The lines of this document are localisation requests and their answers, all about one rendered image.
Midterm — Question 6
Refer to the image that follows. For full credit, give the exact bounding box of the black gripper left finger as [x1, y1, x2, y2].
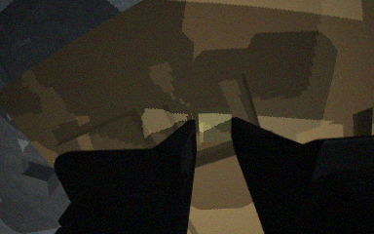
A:
[54, 120, 197, 234]

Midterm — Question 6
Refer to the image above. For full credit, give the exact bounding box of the olive yellow block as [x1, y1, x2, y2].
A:
[198, 106, 232, 142]

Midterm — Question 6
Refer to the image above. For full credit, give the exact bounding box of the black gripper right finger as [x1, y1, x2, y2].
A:
[231, 117, 374, 234]

